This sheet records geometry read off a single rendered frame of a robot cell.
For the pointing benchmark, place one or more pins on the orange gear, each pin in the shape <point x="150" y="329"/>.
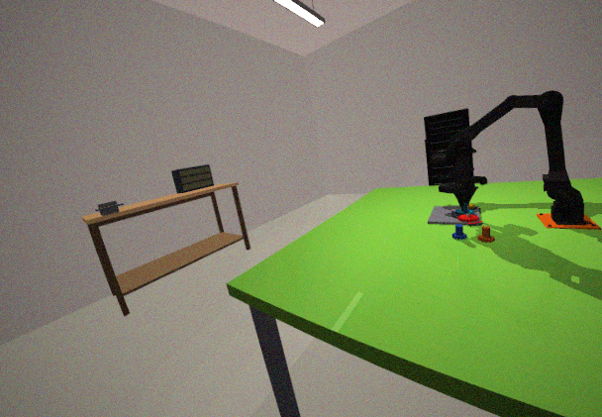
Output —
<point x="485" y="235"/>

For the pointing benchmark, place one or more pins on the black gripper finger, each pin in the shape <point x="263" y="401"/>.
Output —
<point x="469" y="193"/>
<point x="460" y="196"/>

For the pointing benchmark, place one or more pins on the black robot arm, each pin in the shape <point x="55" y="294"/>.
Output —
<point x="568" y="207"/>

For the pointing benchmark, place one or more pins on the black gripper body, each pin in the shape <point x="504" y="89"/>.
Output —
<point x="462" y="178"/>

